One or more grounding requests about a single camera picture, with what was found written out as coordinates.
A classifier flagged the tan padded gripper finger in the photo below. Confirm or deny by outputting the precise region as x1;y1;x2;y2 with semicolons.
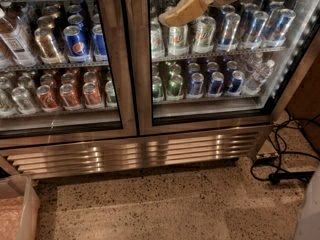
158;0;214;27

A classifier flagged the fridge glass door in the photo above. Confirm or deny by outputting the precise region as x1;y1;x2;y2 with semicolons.
125;0;320;136
0;0;135;150

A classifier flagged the stainless steel fridge base grille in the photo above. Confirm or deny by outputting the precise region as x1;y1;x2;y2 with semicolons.
1;123;273;179

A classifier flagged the white green soda can right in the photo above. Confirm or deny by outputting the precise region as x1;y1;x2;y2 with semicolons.
192;16;216;53

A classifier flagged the white green soda can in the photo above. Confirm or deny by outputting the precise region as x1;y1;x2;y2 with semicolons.
168;24;189;56
192;16;216;53

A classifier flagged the silver blue energy can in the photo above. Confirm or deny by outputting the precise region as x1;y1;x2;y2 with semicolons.
261;8;296;48
216;13;241;52

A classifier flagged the silver blue energy can right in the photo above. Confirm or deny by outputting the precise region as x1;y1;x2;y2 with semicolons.
261;8;296;48

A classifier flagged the green sprite can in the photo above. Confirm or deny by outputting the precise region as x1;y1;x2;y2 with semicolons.
167;75;183;100

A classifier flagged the blue pepsi can lower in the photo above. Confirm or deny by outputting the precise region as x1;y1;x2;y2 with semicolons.
187;73;204;99

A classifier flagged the blue pepsi can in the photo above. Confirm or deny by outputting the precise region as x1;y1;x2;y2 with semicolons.
63;25;90;62
187;73;204;99

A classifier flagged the clear water bottle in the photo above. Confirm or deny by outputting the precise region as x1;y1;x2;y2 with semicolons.
243;60;275;95

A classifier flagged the blue pepsi can front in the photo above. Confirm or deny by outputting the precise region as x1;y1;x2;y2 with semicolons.
63;25;90;62

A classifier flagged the red coke can right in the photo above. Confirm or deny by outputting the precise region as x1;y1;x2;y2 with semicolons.
82;82;104;109

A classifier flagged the red coke can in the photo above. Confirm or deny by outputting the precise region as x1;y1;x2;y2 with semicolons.
59;84;82;111
82;82;104;109
36;85;61;112

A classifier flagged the gold soda can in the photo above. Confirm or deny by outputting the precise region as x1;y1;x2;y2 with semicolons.
34;28;65;65

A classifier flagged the red coke can middle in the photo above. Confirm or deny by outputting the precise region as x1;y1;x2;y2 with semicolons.
59;84;82;111

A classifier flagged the red coke can left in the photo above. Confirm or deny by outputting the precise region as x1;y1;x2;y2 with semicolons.
36;85;61;112

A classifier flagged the iced tea bottle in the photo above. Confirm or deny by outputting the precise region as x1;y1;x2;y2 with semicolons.
0;9;37;67

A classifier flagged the silver diet coke can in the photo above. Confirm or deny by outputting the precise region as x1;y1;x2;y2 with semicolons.
11;87;38;114

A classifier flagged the translucent plastic bin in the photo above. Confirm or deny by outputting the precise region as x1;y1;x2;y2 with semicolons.
0;175;40;240

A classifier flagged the black power cable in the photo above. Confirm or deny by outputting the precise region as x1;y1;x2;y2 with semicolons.
250;110;320;186

